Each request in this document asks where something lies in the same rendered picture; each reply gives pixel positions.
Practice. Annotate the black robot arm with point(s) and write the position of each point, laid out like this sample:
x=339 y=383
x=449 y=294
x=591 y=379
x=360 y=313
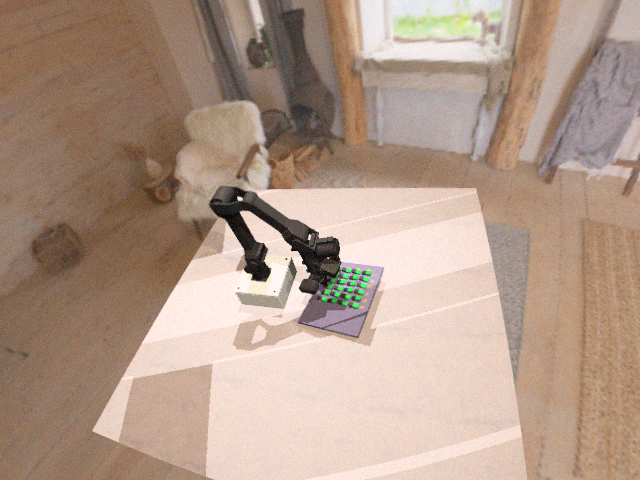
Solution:
x=225 y=204

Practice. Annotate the lavender switch panel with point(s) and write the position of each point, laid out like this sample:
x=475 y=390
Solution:
x=342 y=306

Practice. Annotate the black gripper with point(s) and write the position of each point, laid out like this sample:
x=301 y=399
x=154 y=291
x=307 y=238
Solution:
x=311 y=285

